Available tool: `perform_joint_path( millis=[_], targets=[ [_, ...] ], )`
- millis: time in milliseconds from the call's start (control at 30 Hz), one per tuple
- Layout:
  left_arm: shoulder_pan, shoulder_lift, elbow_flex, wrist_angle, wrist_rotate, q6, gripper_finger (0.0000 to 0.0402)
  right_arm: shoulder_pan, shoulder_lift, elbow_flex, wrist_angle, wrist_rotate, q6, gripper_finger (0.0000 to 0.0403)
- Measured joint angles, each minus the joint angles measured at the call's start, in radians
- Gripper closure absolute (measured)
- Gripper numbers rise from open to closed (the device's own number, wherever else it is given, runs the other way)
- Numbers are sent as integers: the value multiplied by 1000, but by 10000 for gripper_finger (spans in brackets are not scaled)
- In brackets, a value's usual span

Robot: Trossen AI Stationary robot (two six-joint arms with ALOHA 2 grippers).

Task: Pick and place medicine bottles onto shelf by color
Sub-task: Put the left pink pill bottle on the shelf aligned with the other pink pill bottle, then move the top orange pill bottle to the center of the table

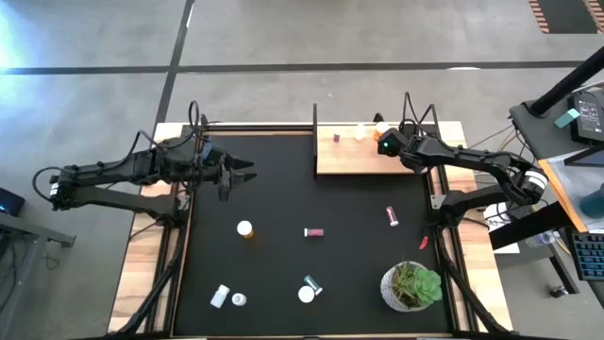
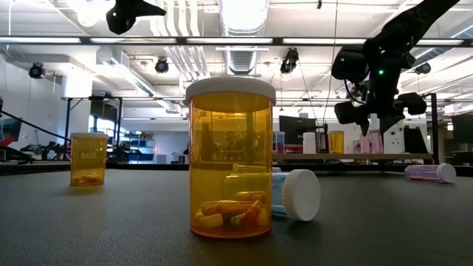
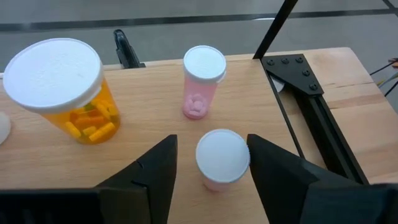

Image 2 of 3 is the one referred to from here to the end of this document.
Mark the blue storage shelves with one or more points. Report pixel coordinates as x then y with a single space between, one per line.
144 147

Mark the black metal shelf frame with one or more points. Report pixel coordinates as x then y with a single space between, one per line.
433 140

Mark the black overhead crossbar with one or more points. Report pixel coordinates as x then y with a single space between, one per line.
277 41

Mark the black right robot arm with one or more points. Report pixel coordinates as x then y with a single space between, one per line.
406 26

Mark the wooden shelf board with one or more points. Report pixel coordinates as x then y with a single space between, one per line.
332 157

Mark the black metal frame stand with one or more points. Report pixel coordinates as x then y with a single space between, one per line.
68 114

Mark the blue pill bottle white cap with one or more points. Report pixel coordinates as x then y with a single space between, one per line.
301 195

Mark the pink pill bottle white cap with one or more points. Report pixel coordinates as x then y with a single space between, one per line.
432 173
364 145
377 144

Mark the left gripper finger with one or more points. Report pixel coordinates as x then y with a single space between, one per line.
151 9

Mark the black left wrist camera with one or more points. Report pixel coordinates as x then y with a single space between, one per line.
122 20

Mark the amber pill bottle white cap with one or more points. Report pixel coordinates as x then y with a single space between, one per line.
221 147
88 159
336 143

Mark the black monitor blue screen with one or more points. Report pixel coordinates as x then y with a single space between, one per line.
11 127

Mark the black aluminium rig frame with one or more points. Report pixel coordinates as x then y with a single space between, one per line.
170 167

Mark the black computer monitor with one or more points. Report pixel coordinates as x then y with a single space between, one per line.
414 140
463 129
295 125

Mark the black table mat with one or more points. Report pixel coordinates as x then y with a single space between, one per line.
111 229

